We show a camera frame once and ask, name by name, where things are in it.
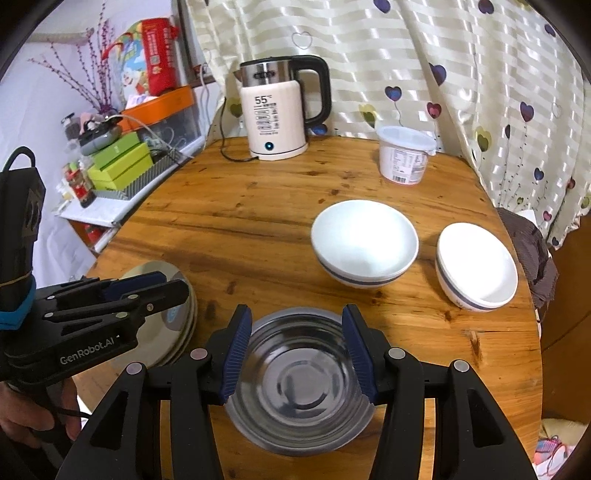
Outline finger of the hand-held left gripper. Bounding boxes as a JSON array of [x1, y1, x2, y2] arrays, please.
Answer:
[[42, 279, 191, 325], [60, 271, 168, 298]]

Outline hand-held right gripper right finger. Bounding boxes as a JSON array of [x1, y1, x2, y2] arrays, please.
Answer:
[[342, 304, 539, 480]]

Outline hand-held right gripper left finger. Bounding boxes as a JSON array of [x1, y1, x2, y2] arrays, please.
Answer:
[[55, 304, 254, 480]]

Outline stack of plates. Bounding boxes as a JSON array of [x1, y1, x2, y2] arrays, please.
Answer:
[[119, 261, 194, 358]]

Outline stainless steel bowl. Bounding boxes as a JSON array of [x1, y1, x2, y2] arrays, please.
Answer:
[[225, 308, 374, 457]]

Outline white bowl with blue stripe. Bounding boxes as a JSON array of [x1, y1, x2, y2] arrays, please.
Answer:
[[311, 199, 419, 290], [435, 222, 519, 313]]

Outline person's left hand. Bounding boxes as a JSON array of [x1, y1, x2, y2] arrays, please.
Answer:
[[0, 378, 82, 448]]

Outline white shelf board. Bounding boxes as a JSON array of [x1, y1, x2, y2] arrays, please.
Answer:
[[58, 196, 139, 228]]

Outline zigzag patterned box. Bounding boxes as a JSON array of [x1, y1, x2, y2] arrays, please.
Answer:
[[95, 148, 195, 203]]

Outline red printed jar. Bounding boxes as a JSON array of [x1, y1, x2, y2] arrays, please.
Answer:
[[69, 161, 97, 208]]

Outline grey case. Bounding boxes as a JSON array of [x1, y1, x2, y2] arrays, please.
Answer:
[[78, 124, 122, 155]]

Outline clear storage box orange lid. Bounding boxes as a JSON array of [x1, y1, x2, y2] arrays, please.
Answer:
[[121, 85, 206, 155]]

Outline purple decorative branches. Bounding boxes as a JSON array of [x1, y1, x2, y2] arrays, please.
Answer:
[[28, 18, 123, 116]]

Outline brown cloth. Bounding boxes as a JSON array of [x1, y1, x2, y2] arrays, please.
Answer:
[[496, 208, 560, 311]]

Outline white plastic tub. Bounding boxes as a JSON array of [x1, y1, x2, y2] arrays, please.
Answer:
[[376, 126, 437, 186]]

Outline brown wooden cabinet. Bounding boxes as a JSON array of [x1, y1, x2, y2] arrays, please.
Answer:
[[540, 231, 591, 421]]

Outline white electric kettle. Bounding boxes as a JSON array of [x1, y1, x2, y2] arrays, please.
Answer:
[[233, 54, 333, 161]]

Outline pink striped cloth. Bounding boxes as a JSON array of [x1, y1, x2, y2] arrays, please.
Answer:
[[533, 418, 585, 480]]

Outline red cartoon snack package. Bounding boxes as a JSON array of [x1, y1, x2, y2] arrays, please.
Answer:
[[102, 17, 182, 112]]

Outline cream curtain with hearts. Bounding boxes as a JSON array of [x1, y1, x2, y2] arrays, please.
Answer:
[[185, 0, 591, 250]]

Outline black kettle cable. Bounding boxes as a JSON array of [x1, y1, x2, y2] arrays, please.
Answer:
[[218, 97, 264, 163]]

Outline white power cable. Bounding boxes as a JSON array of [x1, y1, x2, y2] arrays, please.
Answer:
[[196, 65, 215, 139]]

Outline white wall cable conduit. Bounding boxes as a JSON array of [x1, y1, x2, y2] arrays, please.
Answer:
[[31, 28, 100, 47]]

